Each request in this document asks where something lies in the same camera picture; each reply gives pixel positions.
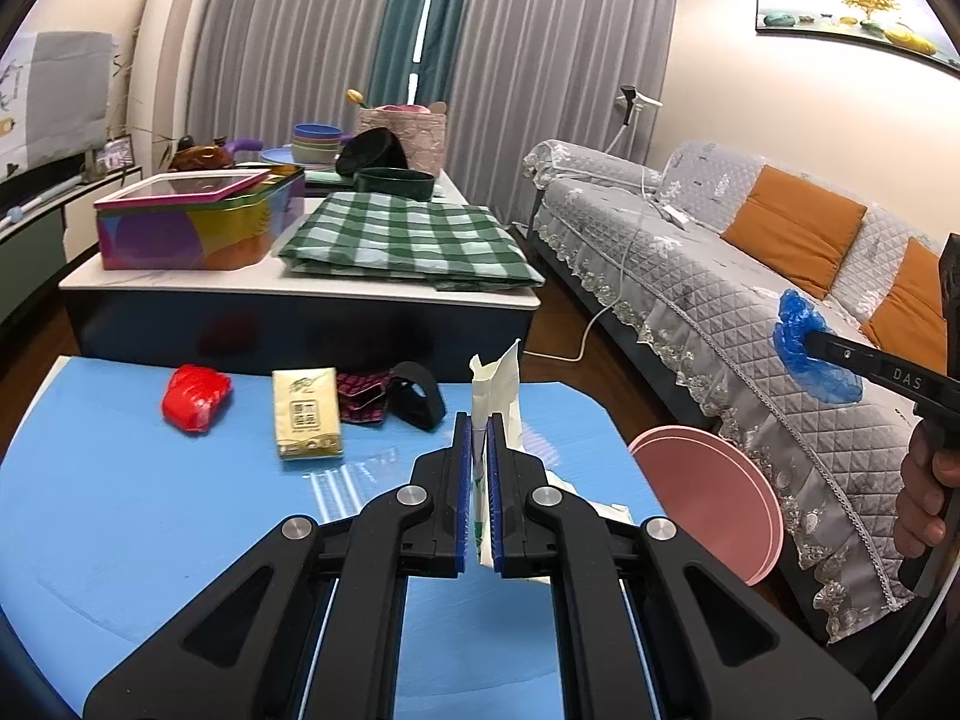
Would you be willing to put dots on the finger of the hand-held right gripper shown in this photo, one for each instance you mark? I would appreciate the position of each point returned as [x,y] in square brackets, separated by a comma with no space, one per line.
[840,354]

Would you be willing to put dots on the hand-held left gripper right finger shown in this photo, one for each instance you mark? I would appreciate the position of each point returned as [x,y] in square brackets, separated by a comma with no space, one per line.
[495,480]

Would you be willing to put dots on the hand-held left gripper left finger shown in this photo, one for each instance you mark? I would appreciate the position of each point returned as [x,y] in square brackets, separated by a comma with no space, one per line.
[463,480]

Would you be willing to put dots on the blue plastic bag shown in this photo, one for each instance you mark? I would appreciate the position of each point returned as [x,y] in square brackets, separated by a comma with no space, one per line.
[806,367]

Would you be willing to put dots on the white foam net pad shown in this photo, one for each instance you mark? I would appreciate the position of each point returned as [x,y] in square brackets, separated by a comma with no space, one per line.
[541,446]

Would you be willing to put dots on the black curved plastic piece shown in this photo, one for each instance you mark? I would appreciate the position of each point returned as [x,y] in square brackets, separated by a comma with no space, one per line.
[424,397]

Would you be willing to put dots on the white paper bag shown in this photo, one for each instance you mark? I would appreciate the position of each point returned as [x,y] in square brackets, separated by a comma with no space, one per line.
[499,382]

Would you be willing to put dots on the clear plastic wrapper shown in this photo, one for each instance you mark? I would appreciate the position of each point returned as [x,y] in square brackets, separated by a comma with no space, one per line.
[352,480]

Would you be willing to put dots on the black pink-patterned wrapper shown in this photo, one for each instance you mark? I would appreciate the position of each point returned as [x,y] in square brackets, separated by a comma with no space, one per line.
[364,397]

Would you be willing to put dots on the beige tissue packet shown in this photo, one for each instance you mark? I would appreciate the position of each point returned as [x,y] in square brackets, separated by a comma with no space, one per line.
[306,412]

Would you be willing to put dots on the pink plastic basin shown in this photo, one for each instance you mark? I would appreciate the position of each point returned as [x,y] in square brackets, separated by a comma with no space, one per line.
[705,495]

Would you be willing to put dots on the red plastic bag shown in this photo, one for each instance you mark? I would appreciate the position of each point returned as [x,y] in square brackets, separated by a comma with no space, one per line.
[195,397]

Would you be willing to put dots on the person's right hand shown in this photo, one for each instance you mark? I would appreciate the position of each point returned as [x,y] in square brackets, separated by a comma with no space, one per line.
[919,499]

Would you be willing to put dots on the orange cushion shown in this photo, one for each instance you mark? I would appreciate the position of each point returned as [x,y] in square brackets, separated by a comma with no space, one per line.
[904,307]
[795,232]

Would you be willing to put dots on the sofa with grey quilted cover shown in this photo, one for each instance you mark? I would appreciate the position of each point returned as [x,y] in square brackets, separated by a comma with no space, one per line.
[712,300]

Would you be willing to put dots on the white power strip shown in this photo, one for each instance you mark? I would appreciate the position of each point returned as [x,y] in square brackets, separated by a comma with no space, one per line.
[675,215]

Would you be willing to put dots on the dark blue coffee table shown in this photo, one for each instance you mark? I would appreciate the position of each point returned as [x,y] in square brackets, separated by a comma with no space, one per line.
[300,330]

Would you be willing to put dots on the green checkered cloth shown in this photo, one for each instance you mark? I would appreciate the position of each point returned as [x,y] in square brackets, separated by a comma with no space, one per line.
[405,240]

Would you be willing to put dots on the dark green round container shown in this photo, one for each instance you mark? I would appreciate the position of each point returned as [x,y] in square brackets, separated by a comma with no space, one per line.
[394,186]

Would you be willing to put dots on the white floor stand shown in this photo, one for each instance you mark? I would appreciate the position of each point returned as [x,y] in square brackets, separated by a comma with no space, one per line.
[630,101]

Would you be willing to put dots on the black bowl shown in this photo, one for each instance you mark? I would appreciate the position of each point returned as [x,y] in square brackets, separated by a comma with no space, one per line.
[371,151]

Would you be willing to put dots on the pink lace basket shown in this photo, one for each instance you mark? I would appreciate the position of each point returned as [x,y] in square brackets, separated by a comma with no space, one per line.
[420,135]

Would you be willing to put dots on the stack of coloured bowls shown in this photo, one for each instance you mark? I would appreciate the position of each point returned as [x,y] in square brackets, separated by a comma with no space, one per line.
[316,142]

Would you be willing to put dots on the colourful tin box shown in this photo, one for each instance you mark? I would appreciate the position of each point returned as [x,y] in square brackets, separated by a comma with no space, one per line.
[187,232]

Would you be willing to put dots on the blue plate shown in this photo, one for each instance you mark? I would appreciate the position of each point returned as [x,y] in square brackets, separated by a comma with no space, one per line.
[277,156]

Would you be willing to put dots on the yellow artificial flower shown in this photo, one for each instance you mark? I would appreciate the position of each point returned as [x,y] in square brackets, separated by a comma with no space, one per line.
[355,97]

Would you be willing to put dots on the grey curtain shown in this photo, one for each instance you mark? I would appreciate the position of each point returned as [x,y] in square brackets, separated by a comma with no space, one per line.
[570,52]
[292,37]

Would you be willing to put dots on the brown teapot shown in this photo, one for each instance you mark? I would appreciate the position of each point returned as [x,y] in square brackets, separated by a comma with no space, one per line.
[199,156]

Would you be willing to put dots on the teal curtain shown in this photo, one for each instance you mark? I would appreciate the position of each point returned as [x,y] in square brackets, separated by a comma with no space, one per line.
[420,30]

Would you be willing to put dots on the television cabinet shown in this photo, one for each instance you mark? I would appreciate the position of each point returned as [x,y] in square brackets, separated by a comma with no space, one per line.
[30,255]

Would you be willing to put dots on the white rod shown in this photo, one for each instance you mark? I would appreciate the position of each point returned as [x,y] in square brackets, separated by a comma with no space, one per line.
[37,202]

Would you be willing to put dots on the white standing air conditioner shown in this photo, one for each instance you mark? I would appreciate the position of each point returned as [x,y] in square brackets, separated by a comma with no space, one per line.
[172,52]

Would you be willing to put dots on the grey television cover cloth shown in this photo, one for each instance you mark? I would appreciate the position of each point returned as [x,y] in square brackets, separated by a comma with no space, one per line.
[60,90]

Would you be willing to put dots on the framed wall picture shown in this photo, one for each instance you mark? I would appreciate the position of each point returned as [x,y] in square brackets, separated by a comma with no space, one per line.
[847,15]

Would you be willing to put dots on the small photo frame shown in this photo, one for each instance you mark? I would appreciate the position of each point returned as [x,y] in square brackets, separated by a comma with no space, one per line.
[114,156]

